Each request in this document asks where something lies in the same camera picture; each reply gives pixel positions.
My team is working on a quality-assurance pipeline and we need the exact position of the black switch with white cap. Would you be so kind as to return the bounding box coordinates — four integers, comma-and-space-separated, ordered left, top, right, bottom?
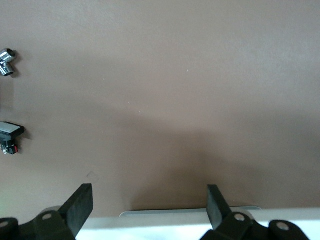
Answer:
0, 121, 26, 156

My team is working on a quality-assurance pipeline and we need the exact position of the white drawer cabinet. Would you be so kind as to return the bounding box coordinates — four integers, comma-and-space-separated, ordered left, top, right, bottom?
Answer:
74, 205, 320, 240

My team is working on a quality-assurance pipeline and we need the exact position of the chrome pipe fitting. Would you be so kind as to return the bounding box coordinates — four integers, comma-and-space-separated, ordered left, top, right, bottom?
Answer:
0, 47, 19, 77

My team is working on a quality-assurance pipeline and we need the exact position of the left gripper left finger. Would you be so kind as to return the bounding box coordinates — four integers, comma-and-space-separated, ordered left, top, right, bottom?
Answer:
0, 183, 94, 240

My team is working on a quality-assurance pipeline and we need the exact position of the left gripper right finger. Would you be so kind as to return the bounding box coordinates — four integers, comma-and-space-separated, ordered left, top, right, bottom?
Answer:
199, 184, 311, 240

